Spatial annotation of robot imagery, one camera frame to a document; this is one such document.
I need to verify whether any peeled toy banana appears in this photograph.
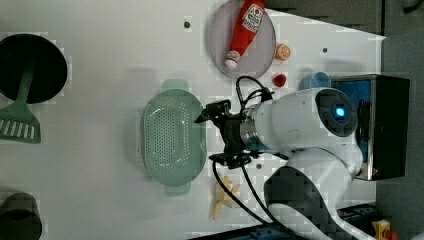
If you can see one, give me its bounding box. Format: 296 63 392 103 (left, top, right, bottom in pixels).
212 176 240 220

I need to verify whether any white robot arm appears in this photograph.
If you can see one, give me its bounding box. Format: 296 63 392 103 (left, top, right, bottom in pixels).
196 88 375 240

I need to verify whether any blue plastic cup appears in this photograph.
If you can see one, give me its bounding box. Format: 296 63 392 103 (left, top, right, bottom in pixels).
299 72 331 90

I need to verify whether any small red toy fruit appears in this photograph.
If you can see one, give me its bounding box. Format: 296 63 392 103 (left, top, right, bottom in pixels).
273 74 287 87

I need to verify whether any black cable loop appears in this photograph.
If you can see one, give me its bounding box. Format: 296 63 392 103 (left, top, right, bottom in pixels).
235 75 276 111

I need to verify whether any orange toy fruit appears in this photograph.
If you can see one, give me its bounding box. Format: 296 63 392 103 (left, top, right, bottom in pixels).
275 44 291 61

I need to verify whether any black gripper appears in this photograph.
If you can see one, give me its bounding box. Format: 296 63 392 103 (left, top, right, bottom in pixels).
195 100 251 169

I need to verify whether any green plastic strainer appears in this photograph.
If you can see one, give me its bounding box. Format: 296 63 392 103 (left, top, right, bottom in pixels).
142 79 207 197

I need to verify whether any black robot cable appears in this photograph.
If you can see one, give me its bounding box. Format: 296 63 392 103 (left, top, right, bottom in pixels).
211 159 294 238

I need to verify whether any red ketchup bottle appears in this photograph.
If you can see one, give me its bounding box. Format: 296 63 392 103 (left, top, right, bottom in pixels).
225 0 265 69

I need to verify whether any black round pan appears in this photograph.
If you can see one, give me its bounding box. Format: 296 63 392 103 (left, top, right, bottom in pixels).
0 34 68 104

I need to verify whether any dark grey pot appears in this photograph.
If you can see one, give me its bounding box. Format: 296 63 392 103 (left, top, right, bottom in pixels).
0 192 43 240

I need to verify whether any silver black toaster oven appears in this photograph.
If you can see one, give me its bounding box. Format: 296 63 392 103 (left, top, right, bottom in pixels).
331 74 410 181

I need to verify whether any yellow red emergency button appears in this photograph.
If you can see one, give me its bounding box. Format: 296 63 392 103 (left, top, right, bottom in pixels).
372 220 399 240

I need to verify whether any blue metal frame rail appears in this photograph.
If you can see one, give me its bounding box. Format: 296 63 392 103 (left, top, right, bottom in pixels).
189 204 383 240

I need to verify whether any green slotted spatula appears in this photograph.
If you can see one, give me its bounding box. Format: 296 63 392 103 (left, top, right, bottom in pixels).
0 66 41 144

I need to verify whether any grey round plate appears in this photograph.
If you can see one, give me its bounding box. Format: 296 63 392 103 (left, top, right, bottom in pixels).
207 0 276 80

